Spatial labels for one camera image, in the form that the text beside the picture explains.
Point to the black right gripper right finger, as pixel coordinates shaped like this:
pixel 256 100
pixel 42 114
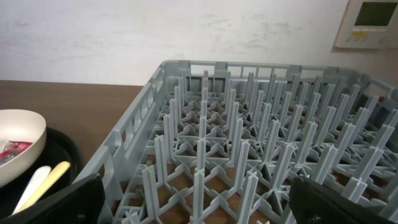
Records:
pixel 311 202

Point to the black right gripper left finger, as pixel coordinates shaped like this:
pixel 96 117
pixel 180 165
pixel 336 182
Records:
pixel 80 202

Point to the red snack wrapper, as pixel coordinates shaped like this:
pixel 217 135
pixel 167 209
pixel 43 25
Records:
pixel 11 149

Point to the grey dishwasher rack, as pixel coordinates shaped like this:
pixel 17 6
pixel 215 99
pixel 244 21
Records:
pixel 205 137

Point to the yellow plastic fork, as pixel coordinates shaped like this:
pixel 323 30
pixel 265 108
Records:
pixel 52 178

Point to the white plastic utensil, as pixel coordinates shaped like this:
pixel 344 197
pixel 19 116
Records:
pixel 35 181

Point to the black round tray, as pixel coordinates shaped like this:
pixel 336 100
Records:
pixel 58 148

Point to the cream plate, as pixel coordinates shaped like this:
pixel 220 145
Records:
pixel 22 126

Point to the white wall control panel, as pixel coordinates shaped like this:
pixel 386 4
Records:
pixel 368 24

